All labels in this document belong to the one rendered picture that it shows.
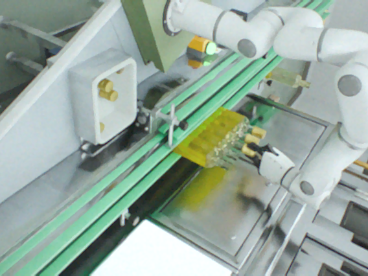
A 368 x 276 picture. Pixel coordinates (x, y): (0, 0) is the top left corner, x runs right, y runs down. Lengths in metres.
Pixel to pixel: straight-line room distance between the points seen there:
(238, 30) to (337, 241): 0.74
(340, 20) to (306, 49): 6.27
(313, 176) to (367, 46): 0.36
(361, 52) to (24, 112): 0.83
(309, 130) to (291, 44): 0.82
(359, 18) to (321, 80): 1.25
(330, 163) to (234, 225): 0.37
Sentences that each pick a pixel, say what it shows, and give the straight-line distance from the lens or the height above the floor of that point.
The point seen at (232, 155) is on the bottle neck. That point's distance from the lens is 1.34.
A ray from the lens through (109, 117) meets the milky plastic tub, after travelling 1.26.
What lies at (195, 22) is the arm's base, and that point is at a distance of 1.19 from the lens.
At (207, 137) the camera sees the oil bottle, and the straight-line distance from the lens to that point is 1.36.
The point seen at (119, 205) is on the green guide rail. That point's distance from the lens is 1.21.
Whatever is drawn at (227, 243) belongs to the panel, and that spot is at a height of 1.25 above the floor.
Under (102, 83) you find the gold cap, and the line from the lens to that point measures 1.14.
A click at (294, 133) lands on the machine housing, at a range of 1.79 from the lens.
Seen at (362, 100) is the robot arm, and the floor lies 1.43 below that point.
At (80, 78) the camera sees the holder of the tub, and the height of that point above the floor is 0.79.
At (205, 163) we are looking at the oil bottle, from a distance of 1.31.
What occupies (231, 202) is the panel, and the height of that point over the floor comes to 1.18.
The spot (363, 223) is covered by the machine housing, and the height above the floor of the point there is 1.58.
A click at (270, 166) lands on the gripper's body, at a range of 1.32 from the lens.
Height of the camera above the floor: 1.48
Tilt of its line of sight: 22 degrees down
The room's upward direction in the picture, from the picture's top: 115 degrees clockwise
